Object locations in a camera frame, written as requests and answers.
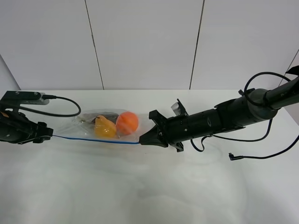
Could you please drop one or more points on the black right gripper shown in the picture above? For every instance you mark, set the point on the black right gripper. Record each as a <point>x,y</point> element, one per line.
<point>167,131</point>

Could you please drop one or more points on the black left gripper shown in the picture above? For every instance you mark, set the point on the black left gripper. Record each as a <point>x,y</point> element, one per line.
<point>16,128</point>

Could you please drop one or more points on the clear blue-zip plastic bag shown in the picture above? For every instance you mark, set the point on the clear blue-zip plastic bag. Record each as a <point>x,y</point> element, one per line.
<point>76,129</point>

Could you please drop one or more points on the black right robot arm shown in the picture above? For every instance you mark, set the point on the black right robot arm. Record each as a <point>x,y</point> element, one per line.
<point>253,106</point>

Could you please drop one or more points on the orange fruit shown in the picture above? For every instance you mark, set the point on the orange fruit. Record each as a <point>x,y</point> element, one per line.
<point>127,123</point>

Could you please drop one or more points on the yellow pear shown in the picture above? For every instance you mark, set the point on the yellow pear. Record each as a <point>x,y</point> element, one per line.
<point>104,127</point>

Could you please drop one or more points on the dark eggplant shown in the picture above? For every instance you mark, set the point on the dark eggplant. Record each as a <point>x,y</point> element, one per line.
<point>90,117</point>

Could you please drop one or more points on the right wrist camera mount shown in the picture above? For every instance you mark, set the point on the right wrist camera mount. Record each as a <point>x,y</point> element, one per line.
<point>179,109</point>

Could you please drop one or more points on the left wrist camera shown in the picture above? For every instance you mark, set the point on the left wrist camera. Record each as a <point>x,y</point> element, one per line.
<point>12,99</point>

